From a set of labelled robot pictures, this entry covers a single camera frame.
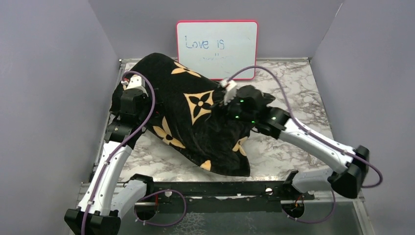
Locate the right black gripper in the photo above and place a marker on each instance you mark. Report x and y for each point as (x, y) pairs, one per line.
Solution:
(236, 101)

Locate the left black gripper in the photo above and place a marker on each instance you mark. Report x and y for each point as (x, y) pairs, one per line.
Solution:
(156, 110)

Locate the black floral plush pillowcase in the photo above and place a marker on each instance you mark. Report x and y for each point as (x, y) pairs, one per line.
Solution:
(183, 117)

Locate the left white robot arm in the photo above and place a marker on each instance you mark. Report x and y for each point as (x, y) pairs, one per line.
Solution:
(100, 212)

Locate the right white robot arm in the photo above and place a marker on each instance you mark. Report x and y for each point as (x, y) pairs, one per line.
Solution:
(346, 166)

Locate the pink framed whiteboard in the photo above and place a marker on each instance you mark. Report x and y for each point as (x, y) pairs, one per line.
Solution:
(218, 49)

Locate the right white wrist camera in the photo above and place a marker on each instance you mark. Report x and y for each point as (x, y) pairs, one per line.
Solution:
(230, 89)

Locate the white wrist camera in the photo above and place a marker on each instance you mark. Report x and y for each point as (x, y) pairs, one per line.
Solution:
(230, 89)
(136, 83)

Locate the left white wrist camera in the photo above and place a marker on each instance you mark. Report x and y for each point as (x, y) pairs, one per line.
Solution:
(136, 83)

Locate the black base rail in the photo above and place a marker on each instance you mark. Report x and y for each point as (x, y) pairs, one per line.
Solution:
(212, 197)

